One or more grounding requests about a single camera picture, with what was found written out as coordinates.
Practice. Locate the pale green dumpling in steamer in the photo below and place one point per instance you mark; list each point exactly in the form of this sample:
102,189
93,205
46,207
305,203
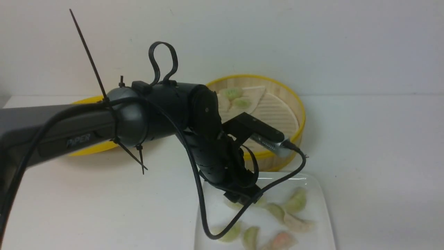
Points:
231,93

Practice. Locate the yellow-rimmed bamboo steamer basket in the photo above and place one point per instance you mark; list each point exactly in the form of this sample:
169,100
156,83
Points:
280,107

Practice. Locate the green dumpling plate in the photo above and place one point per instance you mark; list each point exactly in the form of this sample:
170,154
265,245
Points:
231,235
276,211
297,201
249,239

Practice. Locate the white square plate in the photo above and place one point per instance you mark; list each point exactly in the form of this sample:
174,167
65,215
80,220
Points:
259,227

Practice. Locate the long black zip tie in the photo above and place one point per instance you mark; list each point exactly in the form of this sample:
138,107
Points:
105,99

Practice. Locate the pink dumpling plate bottom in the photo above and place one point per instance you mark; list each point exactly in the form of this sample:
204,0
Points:
281,241

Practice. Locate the green dumpling plate centre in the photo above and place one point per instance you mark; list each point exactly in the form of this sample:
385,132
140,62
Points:
276,211

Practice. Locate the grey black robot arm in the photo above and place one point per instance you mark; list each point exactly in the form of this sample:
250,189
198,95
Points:
132,116

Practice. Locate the white steamer liner cloth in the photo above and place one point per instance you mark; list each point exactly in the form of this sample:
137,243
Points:
227,112

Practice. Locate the green dumpling plate bottom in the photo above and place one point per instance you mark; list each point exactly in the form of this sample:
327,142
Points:
249,239

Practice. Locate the green dumpling plate left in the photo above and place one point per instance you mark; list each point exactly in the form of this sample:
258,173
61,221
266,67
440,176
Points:
231,235

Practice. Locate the pale pink dumpling plate right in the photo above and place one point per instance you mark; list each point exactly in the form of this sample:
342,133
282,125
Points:
297,225

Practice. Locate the green dumpling plate right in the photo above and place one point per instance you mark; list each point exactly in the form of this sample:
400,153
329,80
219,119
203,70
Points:
297,201

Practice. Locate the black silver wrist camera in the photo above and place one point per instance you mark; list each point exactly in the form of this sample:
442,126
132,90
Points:
244,126

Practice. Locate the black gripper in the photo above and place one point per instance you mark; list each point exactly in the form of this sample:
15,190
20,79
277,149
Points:
221,163

